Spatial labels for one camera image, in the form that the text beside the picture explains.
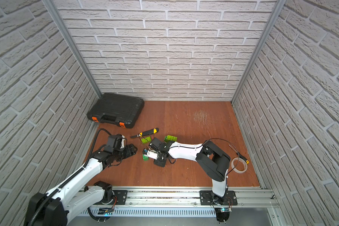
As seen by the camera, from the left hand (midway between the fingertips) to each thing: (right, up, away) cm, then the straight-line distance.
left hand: (135, 148), depth 84 cm
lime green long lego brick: (+3, +3, +11) cm, 12 cm away
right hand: (+15, -7, +3) cm, 17 cm away
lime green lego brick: (+22, +6, +1) cm, 22 cm away
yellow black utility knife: (+8, +8, +16) cm, 20 cm away
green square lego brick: (+6, -6, +1) cm, 9 cm away
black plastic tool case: (-16, +24, +22) cm, 36 cm away
